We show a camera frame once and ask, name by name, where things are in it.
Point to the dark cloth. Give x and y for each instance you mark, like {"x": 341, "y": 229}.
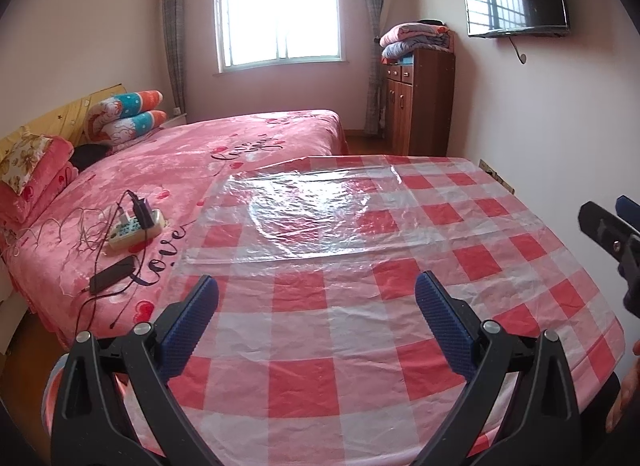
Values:
{"x": 90, "y": 155}

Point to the yellow headboard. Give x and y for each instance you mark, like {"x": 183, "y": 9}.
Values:
{"x": 60, "y": 113}

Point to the window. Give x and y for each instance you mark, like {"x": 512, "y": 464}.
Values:
{"x": 280, "y": 10}

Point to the black phone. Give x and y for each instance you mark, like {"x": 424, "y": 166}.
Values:
{"x": 112, "y": 275}

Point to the white charger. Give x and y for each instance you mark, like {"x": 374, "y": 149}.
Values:
{"x": 122, "y": 221}

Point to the beige power strip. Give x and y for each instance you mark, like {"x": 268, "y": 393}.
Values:
{"x": 125, "y": 238}

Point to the stack of folded blankets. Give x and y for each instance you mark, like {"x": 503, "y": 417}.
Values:
{"x": 415, "y": 38}

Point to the pink bed blanket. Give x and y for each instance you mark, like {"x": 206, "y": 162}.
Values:
{"x": 175, "y": 155}

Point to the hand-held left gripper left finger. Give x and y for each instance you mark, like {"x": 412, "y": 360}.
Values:
{"x": 192, "y": 326}

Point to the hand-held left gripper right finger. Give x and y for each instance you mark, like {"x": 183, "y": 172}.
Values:
{"x": 445, "y": 321}

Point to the brown wooden cabinet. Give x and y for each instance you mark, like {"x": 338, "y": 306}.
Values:
{"x": 425, "y": 105}

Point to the floral pillow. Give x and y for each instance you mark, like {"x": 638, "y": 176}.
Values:
{"x": 22, "y": 160}

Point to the grey checked curtain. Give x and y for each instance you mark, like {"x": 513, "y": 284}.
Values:
{"x": 173, "y": 45}
{"x": 372, "y": 35}

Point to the white drawer cabinet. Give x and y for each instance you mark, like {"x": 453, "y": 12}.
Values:
{"x": 10, "y": 316}

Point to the black charger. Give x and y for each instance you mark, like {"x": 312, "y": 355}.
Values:
{"x": 143, "y": 213}

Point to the pink folded blanket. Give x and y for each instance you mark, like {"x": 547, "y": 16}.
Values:
{"x": 50, "y": 180}

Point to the person's right hand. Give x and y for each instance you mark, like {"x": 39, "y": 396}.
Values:
{"x": 627, "y": 401}

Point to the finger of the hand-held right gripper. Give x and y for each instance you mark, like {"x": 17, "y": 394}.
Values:
{"x": 605, "y": 231}
{"x": 629, "y": 211}

